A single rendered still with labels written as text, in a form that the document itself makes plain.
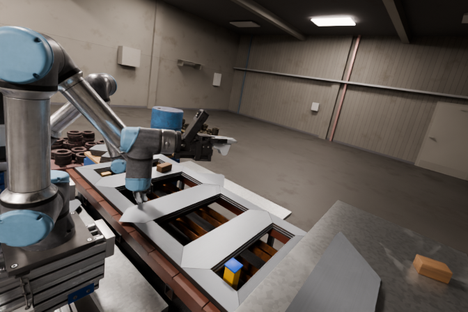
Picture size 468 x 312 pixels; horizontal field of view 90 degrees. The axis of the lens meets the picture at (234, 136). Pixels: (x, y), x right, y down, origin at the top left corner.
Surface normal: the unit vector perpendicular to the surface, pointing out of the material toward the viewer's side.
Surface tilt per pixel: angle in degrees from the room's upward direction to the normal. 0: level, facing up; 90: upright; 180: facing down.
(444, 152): 90
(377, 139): 90
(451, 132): 90
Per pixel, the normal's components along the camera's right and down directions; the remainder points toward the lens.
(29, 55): 0.40, 0.15
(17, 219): 0.35, 0.40
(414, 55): -0.66, 0.06
